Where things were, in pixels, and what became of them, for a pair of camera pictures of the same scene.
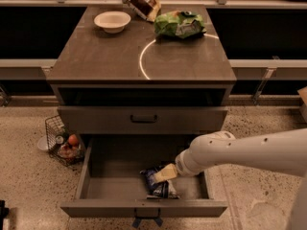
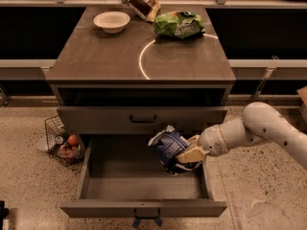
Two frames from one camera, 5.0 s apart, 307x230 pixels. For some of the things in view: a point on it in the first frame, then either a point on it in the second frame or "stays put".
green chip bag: x=179 y=24 stays put
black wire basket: x=62 y=143 stays put
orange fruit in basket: x=73 y=140 stays put
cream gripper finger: x=167 y=173 -> x=194 y=154
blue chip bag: x=161 y=190 -> x=167 y=145
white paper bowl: x=113 y=21 stays put
